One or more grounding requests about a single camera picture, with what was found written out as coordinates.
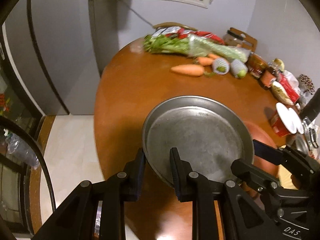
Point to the grey refrigerator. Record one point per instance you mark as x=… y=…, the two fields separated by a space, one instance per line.
x=50 y=49

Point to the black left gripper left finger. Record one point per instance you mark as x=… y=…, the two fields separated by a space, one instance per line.
x=76 y=216

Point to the red instant noodle cup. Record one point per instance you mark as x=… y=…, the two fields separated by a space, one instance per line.
x=281 y=122

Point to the round metal pan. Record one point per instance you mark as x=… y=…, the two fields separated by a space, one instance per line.
x=206 y=133

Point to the bagged celery bunch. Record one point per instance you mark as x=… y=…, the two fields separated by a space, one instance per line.
x=193 y=46

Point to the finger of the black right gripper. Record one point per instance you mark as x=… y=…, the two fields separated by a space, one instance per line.
x=272 y=155
x=253 y=176

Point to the large orange carrot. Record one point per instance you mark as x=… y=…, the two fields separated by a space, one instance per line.
x=192 y=70

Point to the red tissue box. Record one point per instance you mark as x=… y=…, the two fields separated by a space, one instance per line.
x=292 y=93

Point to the right foam-netted green fruit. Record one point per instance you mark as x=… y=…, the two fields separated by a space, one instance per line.
x=238 y=69

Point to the wooden chair back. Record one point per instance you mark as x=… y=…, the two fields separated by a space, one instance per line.
x=248 y=41

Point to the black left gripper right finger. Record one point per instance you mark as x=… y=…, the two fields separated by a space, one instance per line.
x=219 y=210

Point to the glass jar with clamp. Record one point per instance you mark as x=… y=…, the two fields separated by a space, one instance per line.
x=307 y=143

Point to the amber jar with label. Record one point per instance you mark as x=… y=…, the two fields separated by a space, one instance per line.
x=256 y=65

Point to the foam-netted green fruit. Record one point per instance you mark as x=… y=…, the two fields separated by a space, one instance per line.
x=220 y=66
x=238 y=69

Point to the red snack bag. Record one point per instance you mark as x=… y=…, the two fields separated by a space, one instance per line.
x=183 y=32

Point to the clear jar black lid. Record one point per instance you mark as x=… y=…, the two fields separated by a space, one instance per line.
x=232 y=39

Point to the left foam-netted green fruit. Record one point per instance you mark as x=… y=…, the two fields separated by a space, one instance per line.
x=220 y=66

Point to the red bead decoration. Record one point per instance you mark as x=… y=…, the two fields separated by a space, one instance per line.
x=306 y=84

